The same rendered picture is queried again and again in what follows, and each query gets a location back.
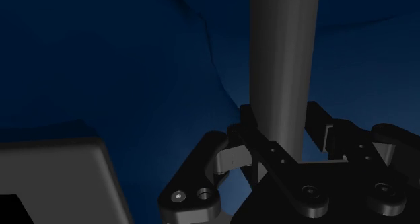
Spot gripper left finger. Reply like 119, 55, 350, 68
157, 104, 330, 224

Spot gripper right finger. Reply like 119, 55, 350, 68
304, 100, 420, 217

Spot grey cylinder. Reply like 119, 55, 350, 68
249, 0, 321, 163

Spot grey flat rounded device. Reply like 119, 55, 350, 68
0, 136, 135, 224

